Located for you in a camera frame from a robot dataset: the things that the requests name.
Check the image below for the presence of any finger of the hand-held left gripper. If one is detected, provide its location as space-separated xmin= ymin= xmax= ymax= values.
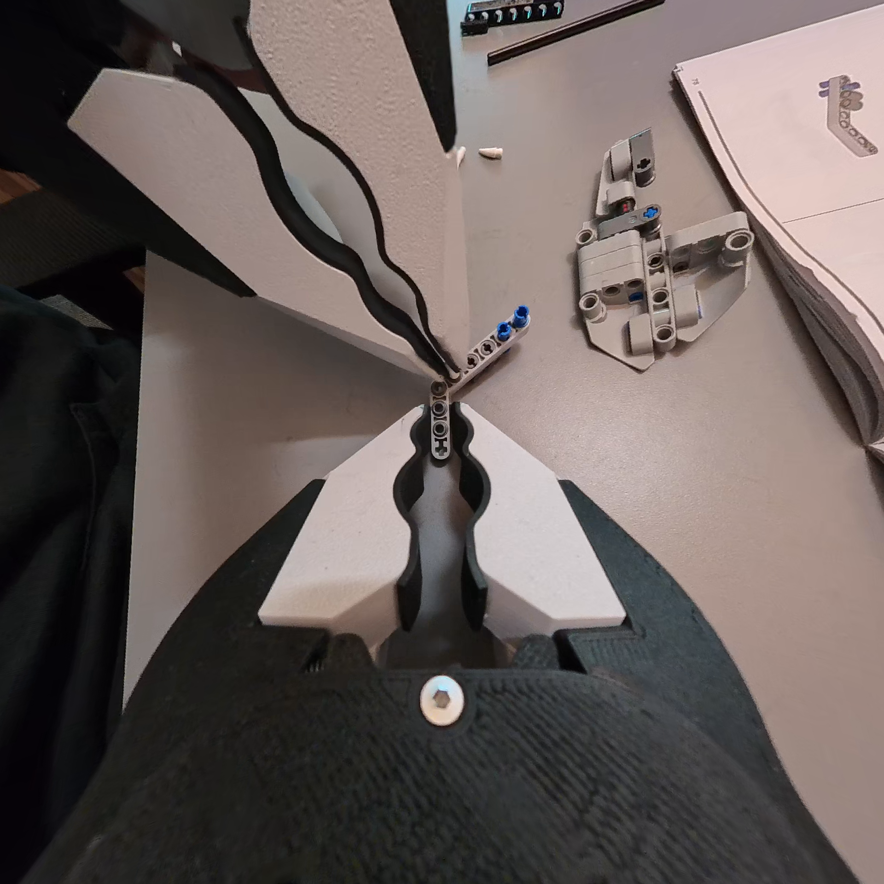
xmin=66 ymin=62 xmax=458 ymax=381
xmin=245 ymin=0 xmax=472 ymax=370

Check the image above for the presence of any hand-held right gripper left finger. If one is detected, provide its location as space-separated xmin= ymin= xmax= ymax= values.
xmin=257 ymin=405 xmax=430 ymax=665

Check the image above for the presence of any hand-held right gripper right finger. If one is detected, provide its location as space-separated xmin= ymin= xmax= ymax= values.
xmin=452 ymin=402 xmax=627 ymax=657

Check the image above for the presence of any grey angled beam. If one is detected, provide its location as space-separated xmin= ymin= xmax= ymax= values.
xmin=427 ymin=304 xmax=534 ymax=462

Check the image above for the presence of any grey desk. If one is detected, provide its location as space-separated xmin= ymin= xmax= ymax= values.
xmin=123 ymin=0 xmax=884 ymax=884

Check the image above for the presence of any black beam with pale pins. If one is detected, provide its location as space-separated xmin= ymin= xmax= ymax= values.
xmin=460 ymin=0 xmax=566 ymax=37

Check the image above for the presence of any grey brick assembly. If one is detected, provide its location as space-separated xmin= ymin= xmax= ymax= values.
xmin=575 ymin=128 xmax=755 ymax=372

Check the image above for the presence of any long black axle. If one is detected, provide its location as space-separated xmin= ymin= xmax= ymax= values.
xmin=487 ymin=0 xmax=665 ymax=66

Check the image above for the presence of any person's dark clothing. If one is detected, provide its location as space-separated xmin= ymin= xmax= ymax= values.
xmin=0 ymin=286 xmax=149 ymax=884

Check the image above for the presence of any white instruction manual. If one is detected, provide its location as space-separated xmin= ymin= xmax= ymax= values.
xmin=671 ymin=0 xmax=884 ymax=460

